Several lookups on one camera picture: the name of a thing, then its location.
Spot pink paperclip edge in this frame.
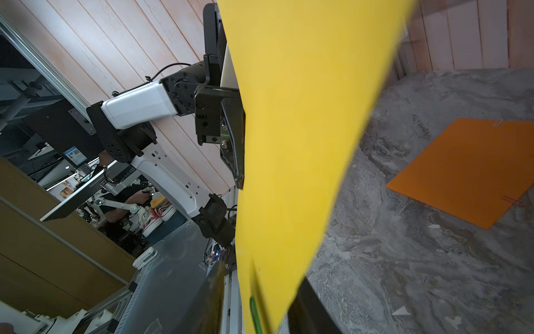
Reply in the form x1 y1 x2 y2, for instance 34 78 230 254
502 196 526 207

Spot orange paper document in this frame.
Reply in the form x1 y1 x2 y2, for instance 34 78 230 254
386 118 533 229

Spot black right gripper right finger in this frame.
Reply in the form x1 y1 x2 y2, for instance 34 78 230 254
287 278 341 334

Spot green paperclip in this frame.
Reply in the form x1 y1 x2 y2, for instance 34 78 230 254
249 296 263 334

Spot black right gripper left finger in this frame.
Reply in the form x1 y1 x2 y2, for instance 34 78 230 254
171 262 225 333

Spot yellow paper document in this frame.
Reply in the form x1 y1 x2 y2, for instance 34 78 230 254
218 1 415 333

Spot white sneakers on floor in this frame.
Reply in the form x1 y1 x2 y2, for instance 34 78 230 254
143 196 177 237

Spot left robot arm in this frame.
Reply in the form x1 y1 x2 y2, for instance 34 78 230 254
87 4 246 247

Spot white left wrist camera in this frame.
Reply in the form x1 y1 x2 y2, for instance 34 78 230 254
221 45 239 90

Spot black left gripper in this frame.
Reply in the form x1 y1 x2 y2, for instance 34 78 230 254
195 85 246 189

